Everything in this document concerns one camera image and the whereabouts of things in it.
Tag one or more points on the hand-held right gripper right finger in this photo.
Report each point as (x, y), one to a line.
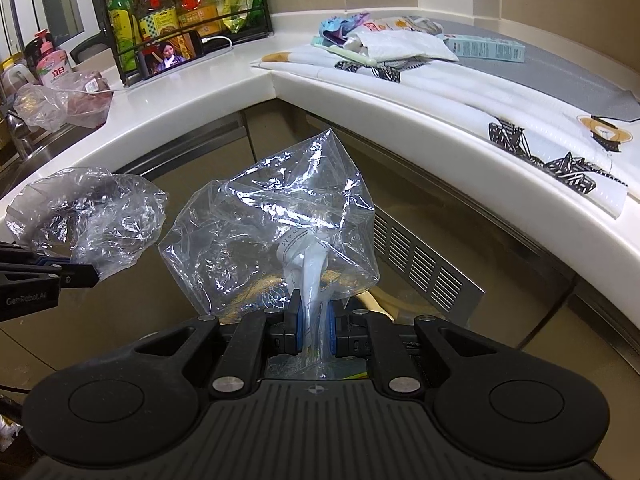
(331, 330)

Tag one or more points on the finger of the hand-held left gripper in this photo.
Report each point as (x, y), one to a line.
(30, 259)
(70, 276)

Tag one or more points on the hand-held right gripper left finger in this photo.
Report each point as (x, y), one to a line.
(295, 330)

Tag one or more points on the white tube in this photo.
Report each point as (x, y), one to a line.
(312, 270)

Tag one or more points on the clear zip bag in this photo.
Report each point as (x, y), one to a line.
(260, 210)

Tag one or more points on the white soft packet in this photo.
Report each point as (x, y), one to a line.
(410, 45)

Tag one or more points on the teal paper box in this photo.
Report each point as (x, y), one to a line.
(490, 49)

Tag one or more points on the steel sink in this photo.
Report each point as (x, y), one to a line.
(30, 152)

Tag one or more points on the metal vent grille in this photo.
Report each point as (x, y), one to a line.
(425, 265)

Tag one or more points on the bagged raw meat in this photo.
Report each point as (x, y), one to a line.
(85, 105)

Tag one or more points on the clear jug yellow cap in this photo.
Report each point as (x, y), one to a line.
(15, 80)

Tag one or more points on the beige kitchen cabinet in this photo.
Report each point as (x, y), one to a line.
(500, 260)

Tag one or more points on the pink dish soap bottle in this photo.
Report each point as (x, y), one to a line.
(52, 67)

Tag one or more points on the dark sauce bottle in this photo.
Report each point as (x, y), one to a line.
(31, 55)

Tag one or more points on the black pot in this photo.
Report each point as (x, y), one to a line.
(90, 47)

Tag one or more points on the black smartphone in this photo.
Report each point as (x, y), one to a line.
(170, 55)

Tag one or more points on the white printed cloth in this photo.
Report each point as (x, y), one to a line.
(450, 105)

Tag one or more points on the window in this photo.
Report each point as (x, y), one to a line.
(50, 0)

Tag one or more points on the green bottle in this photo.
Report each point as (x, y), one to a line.
(122, 15)

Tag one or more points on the red capped sauce bottle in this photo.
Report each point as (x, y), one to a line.
(157, 17)

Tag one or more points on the black spice rack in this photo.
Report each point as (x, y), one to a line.
(250, 33)

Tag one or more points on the blue rubber glove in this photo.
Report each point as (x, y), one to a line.
(335, 25)

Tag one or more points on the white orange printed pouch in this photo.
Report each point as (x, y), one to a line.
(400, 24)

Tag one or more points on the grey mat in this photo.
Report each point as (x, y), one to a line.
(575, 80)

